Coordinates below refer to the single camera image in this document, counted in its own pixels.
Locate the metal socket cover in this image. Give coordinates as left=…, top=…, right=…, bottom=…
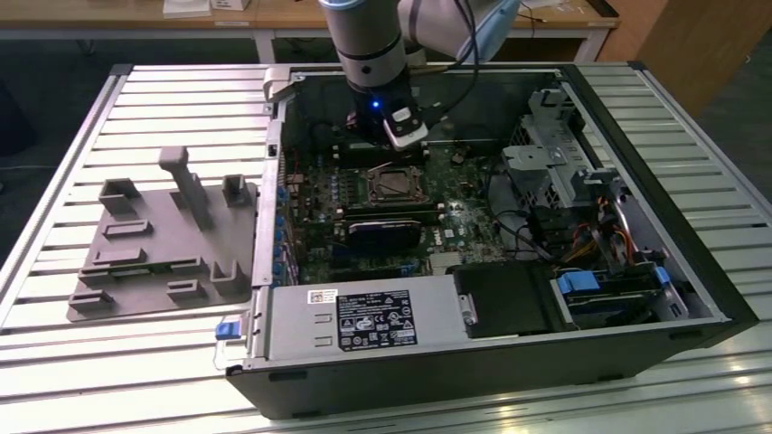
left=367, top=165, right=427, bottom=205

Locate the black RAM slot bank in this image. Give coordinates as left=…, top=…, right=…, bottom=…
left=335, top=137, right=424, bottom=167

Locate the CPU socket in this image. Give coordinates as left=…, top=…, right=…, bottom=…
left=363, top=165, right=431, bottom=208

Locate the black RAM stick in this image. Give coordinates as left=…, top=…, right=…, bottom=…
left=340, top=203, right=439, bottom=219

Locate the black graphics card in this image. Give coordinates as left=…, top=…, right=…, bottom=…
left=347, top=218, right=424, bottom=252

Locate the green motherboard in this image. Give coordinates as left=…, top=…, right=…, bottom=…
left=280, top=144, right=513, bottom=286

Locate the metal drive cage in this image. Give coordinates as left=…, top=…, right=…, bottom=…
left=500, top=88, right=623, bottom=209

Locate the small silver heat sink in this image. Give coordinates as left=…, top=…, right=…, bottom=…
left=431, top=252, right=463, bottom=275

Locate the wooden desk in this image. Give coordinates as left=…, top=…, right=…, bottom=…
left=0, top=0, right=623, bottom=64

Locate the white box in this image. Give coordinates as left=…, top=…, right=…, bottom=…
left=161, top=0, right=213, bottom=19

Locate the grey parts rack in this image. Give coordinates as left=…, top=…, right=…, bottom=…
left=64, top=146, right=260, bottom=323

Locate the black plastic shroud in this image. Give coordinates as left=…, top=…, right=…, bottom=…
left=451, top=263, right=568, bottom=339

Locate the grey power supply unit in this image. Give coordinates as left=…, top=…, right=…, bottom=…
left=264, top=276, right=477, bottom=363

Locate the wooden cabinet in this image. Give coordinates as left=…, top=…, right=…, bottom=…
left=596, top=0, right=772, bottom=118

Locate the black open PC case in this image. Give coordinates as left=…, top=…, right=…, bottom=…
left=224, top=62, right=760, bottom=420

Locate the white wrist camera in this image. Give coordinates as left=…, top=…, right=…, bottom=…
left=384, top=106, right=431, bottom=151

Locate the black internal cable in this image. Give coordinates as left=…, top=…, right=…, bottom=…
left=491, top=210, right=544, bottom=263

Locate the yellow orange wire bundle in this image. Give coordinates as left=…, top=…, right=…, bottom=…
left=565, top=225, right=635, bottom=268

